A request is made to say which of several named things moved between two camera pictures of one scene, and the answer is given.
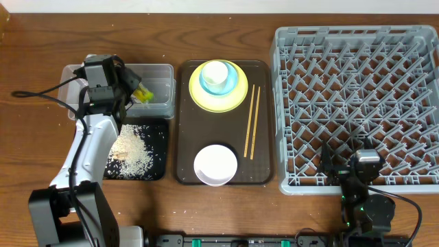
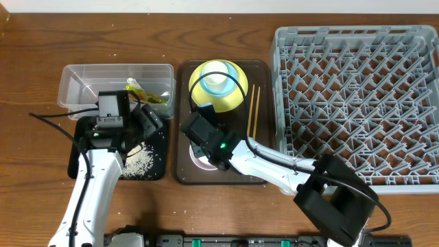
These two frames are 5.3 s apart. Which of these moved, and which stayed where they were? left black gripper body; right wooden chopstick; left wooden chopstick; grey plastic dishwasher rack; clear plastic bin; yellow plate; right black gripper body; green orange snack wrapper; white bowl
Moved: green orange snack wrapper; white bowl; right black gripper body; left black gripper body
Stayed: yellow plate; left wooden chopstick; right wooden chopstick; grey plastic dishwasher rack; clear plastic bin
